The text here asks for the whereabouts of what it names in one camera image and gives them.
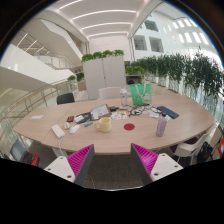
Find flat round red coaster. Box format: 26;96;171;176
123;122;136;131

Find low planter with greenery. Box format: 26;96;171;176
125;65;146;85

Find small potted plants planter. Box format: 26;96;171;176
67;72;88;92

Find white power strip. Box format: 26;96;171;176
50;124;66;139

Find white cabinet with plants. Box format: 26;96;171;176
81;49;127;100

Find pale yellow mug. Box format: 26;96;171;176
94;116;113;133

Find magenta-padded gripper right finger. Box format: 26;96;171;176
130;143;184;186

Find purple drink bottle black cap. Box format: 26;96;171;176
155;112;168;138

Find black notebook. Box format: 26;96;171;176
73;112;93;124

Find red and blue chair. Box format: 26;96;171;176
9;139;40;167

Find white chair dark seat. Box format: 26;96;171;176
171;128;216;165

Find black chair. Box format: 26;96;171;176
56;92;76;106

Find white card box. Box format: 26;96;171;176
73;114;85;124

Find row of green hedge plants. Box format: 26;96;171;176
130;49;224;99

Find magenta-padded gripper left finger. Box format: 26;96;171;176
44;143;96;188

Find ceiling light strips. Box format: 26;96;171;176
58;0;138;38

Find black bag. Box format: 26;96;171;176
197;141;214;164

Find green tote bag cat print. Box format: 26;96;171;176
128;82;153;107

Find clear shaker bottle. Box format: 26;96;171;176
119;88;129;108

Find black cable bundle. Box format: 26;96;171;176
128;104;153;117

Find glass balustrade wooden rail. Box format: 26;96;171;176
0;79;71;134

